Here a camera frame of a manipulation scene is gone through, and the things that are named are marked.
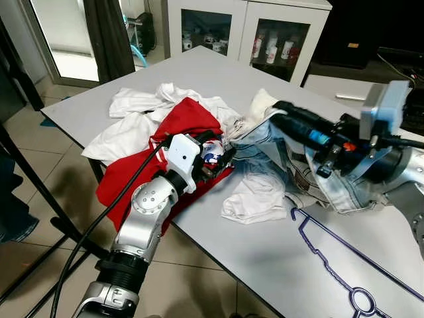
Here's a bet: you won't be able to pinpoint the white glass-door cabinet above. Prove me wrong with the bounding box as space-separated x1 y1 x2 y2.
162 0 333 87

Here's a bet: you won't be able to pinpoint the white framed glass door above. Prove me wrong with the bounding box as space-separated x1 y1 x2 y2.
26 0 101 85

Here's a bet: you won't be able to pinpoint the blue denim garment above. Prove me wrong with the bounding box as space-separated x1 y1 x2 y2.
0 156 40 243

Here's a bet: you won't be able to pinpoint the red white bottle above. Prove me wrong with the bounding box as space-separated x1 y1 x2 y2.
281 38 300 68

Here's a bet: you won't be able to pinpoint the red polo shirt plaid patch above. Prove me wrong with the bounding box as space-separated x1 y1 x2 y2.
96 97 234 233

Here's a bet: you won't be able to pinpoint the purple plastic hanger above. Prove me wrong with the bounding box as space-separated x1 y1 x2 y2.
290 206 424 318

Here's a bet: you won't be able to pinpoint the chrome clothes rack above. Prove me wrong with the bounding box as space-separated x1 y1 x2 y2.
0 123 112 305

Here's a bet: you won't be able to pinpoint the dark grey curtain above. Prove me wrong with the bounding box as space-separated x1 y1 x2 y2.
83 0 137 84

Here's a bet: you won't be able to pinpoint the wooden TV stand white drawer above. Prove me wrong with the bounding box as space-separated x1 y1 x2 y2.
303 46 424 136

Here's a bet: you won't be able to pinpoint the cream jeans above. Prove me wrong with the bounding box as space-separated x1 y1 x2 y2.
229 88 424 215

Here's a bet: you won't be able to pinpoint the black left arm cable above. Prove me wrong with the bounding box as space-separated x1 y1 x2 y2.
50 134 172 318

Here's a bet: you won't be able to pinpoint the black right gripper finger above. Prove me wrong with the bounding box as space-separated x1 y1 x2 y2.
272 100 317 130
278 114 319 143

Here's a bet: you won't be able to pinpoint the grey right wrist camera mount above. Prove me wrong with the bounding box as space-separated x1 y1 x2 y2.
359 80 412 141

